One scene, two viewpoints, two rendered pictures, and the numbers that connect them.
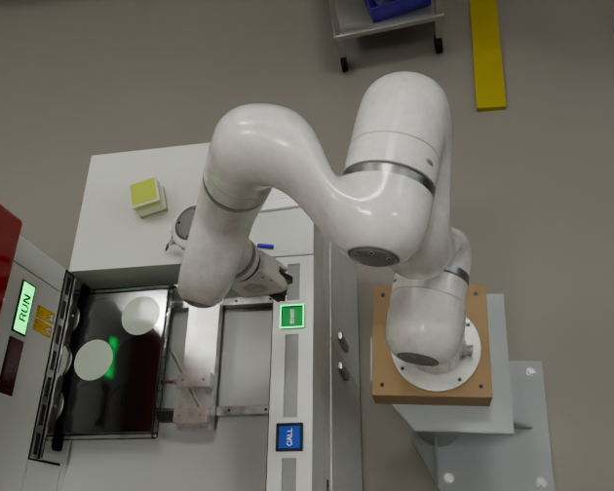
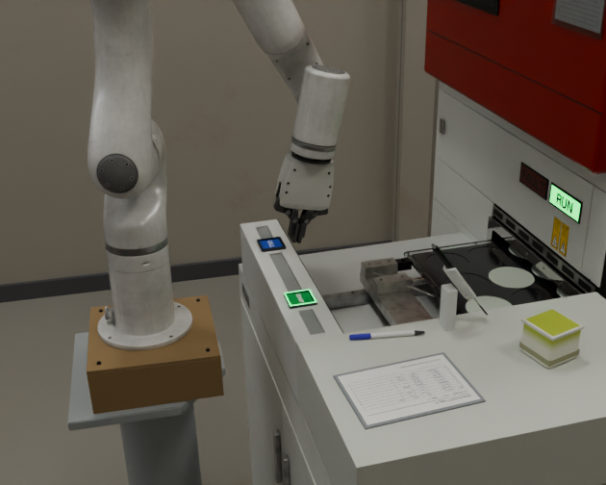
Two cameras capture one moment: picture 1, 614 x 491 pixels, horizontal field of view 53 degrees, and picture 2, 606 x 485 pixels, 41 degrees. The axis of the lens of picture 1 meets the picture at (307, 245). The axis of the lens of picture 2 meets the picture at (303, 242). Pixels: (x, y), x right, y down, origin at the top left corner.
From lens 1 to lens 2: 1.87 m
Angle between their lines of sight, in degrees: 87
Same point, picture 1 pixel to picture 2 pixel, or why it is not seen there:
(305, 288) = (294, 319)
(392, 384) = (188, 302)
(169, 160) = (578, 401)
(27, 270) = (591, 213)
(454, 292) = not seen: hidden behind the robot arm
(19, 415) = (511, 192)
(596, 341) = not seen: outside the picture
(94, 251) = (583, 308)
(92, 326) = (538, 293)
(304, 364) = (273, 277)
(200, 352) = (402, 304)
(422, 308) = not seen: hidden behind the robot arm
